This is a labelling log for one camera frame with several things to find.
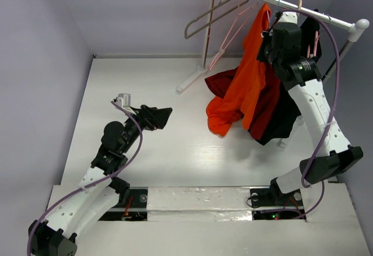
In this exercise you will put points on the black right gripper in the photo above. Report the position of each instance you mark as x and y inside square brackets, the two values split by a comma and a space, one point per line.
[268, 53]

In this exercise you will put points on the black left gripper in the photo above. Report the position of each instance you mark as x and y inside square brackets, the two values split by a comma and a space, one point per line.
[151, 118]

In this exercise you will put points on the light blue clothes hanger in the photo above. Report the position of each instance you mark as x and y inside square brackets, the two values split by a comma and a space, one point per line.
[273, 17]

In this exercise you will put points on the orange t-shirt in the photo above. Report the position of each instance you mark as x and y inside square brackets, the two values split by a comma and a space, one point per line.
[236, 91]

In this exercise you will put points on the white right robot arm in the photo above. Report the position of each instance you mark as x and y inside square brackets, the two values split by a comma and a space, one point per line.
[333, 154]

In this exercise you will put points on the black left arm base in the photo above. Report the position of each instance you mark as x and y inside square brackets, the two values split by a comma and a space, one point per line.
[133, 210]

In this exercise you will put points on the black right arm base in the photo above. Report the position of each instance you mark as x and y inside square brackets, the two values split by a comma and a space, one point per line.
[273, 203]

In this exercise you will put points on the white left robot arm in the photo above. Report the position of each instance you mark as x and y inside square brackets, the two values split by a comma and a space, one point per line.
[60, 227]

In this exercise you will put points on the black t-shirt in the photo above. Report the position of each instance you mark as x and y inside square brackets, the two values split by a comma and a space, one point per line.
[286, 111]

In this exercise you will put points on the pink clothes hanger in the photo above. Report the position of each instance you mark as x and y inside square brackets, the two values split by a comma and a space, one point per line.
[238, 23]

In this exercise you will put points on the grey clothes hanger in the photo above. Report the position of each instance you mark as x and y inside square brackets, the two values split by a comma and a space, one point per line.
[209, 14]

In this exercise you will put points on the dark red t-shirt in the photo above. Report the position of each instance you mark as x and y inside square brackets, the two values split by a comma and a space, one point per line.
[269, 96]

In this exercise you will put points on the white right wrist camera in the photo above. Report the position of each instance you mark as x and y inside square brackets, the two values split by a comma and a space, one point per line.
[286, 17]

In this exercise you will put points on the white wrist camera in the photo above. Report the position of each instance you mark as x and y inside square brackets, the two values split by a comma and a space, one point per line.
[286, 17]
[123, 102]

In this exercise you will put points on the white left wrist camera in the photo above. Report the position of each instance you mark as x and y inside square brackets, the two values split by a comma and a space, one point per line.
[123, 102]

